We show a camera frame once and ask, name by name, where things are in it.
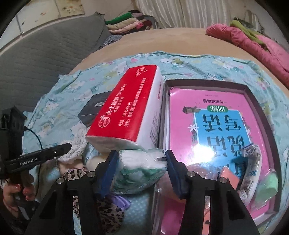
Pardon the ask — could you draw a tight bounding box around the pile of folded clothes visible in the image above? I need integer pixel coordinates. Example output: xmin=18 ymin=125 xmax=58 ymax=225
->
xmin=105 ymin=10 xmax=158 ymax=34

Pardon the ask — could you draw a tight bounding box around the white floral cloth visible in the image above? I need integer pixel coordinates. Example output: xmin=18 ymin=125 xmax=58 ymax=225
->
xmin=57 ymin=130 xmax=91 ymax=163

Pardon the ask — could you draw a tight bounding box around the black box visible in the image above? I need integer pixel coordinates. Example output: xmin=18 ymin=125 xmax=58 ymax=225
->
xmin=77 ymin=90 xmax=113 ymax=127

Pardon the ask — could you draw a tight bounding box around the green cloth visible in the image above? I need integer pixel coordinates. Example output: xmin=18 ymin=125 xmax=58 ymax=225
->
xmin=230 ymin=19 xmax=271 ymax=46

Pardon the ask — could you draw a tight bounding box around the grey quilted headboard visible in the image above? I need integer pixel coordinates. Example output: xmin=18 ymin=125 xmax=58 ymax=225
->
xmin=0 ymin=15 xmax=113 ymax=113

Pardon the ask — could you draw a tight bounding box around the beige bed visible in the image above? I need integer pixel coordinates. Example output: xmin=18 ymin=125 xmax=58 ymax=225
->
xmin=68 ymin=27 xmax=289 ymax=95

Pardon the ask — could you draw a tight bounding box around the red tissue pack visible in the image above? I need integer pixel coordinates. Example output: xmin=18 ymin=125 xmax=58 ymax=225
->
xmin=85 ymin=65 xmax=165 ymax=151

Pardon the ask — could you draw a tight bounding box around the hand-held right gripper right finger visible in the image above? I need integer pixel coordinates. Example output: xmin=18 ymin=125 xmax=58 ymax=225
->
xmin=165 ymin=150 xmax=260 ymax=235

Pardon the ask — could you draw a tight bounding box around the pink framed book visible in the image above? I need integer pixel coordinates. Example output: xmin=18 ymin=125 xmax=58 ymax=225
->
xmin=151 ymin=79 xmax=282 ymax=235

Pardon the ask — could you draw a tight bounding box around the black cable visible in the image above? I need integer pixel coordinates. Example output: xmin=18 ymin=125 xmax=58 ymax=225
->
xmin=23 ymin=127 xmax=43 ymax=199

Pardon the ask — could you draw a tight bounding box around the leopard print scrunchie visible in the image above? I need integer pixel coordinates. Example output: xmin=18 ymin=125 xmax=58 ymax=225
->
xmin=62 ymin=168 xmax=126 ymax=235

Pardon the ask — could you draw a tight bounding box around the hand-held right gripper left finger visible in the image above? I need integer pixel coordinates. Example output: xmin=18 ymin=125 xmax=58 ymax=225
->
xmin=24 ymin=150 xmax=120 ymax=235

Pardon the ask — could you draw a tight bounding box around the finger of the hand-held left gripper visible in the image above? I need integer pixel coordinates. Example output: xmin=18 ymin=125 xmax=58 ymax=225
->
xmin=43 ymin=142 xmax=73 ymax=159

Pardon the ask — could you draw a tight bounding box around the white blue packet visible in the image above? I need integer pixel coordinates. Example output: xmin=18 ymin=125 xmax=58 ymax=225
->
xmin=239 ymin=143 xmax=262 ymax=205

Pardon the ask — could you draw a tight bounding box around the dark floral cloth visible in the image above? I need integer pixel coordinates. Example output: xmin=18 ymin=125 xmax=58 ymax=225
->
xmin=98 ymin=34 xmax=123 ymax=49

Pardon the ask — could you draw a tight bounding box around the green white tissue pack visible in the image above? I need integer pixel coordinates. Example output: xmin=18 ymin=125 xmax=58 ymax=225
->
xmin=111 ymin=148 xmax=167 ymax=195

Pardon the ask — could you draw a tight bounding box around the white pleated curtain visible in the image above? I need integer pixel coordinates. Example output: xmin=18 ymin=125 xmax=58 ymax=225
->
xmin=134 ymin=0 xmax=249 ymax=29

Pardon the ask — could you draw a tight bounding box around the person's left forearm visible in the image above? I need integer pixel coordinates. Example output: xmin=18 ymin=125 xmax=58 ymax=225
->
xmin=0 ymin=201 xmax=41 ymax=235

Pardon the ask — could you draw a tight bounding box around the cartoon cat printed blanket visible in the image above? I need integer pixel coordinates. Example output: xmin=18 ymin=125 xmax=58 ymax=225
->
xmin=23 ymin=51 xmax=289 ymax=235

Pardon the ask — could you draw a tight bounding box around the person's left hand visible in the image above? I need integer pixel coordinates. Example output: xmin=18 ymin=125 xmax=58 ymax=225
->
xmin=2 ymin=173 xmax=38 ymax=213

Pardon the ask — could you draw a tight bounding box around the pink quilt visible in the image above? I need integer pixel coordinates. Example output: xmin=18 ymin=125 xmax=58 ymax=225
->
xmin=206 ymin=24 xmax=289 ymax=79

